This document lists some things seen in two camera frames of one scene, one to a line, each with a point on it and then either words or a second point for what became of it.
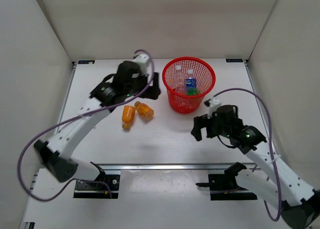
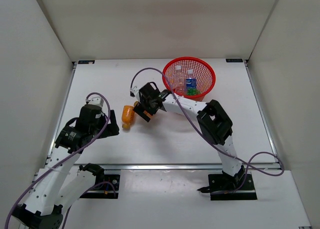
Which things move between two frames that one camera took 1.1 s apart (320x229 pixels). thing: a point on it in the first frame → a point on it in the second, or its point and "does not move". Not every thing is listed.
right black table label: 234,60 does not move
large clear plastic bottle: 180,79 does not move
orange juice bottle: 128,114 does not move
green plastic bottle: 192,91 does not move
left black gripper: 152,91 → 113,128
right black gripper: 199,122 → 140,108
